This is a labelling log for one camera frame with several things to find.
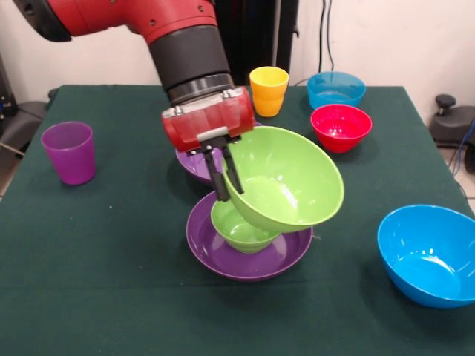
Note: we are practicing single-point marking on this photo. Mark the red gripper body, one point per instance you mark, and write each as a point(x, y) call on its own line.
point(208, 122)

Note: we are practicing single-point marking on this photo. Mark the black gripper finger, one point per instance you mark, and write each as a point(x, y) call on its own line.
point(218, 181)
point(234, 174)

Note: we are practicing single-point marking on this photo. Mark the large purple bowl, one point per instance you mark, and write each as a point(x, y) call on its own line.
point(196, 167)
point(208, 252)

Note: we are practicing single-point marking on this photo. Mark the small green bowl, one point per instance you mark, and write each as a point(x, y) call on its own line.
point(237, 233)

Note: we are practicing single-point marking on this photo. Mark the large green bowl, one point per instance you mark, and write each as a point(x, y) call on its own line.
point(297, 178)

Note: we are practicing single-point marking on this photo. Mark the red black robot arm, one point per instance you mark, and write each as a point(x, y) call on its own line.
point(185, 48)

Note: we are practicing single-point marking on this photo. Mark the yellow cup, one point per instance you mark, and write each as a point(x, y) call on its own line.
point(269, 92)

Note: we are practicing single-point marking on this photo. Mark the small red bowl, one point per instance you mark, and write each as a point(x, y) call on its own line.
point(339, 130)

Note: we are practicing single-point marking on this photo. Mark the small blue bowl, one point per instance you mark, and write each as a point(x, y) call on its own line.
point(334, 92)

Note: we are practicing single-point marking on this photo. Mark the purple cup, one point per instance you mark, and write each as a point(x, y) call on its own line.
point(70, 155)

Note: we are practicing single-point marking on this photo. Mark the dark green tablecloth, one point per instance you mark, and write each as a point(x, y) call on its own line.
point(92, 259)

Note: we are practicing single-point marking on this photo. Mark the dark grey equipment base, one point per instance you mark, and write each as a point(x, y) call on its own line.
point(22, 122)
point(452, 122)

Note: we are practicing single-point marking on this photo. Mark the black equipment rack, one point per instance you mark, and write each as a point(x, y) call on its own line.
point(5, 92)

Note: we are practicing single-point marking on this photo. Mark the large blue bowl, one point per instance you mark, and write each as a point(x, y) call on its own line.
point(426, 259)

